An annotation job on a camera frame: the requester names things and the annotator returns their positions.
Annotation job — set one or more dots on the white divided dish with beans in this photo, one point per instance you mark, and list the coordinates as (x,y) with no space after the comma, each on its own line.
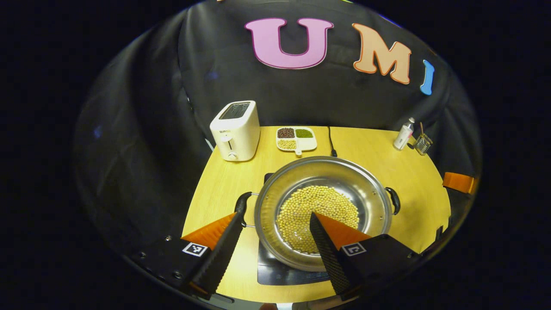
(297,146)

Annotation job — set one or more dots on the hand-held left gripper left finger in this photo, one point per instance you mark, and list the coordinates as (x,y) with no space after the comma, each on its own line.
(221,258)

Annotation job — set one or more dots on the white plastic bottle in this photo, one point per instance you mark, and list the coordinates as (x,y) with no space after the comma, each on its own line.
(403,137)

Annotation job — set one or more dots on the pile of yellow soybeans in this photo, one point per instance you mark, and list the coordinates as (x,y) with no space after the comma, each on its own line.
(310,202)

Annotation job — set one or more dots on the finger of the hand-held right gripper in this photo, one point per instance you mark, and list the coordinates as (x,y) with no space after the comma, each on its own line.
(458,182)

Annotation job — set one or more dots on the black induction cooktop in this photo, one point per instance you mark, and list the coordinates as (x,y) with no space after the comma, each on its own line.
(280,273)

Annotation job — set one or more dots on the stainless steel pot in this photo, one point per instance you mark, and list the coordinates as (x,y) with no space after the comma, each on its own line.
(267,206)

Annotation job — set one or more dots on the black table clamp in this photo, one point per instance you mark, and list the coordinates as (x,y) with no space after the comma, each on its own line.
(439,233)

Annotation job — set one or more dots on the white toaster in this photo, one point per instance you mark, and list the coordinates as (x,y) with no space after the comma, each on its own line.
(236,133)

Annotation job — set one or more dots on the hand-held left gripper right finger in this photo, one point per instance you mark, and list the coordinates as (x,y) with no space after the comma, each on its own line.
(329,258)

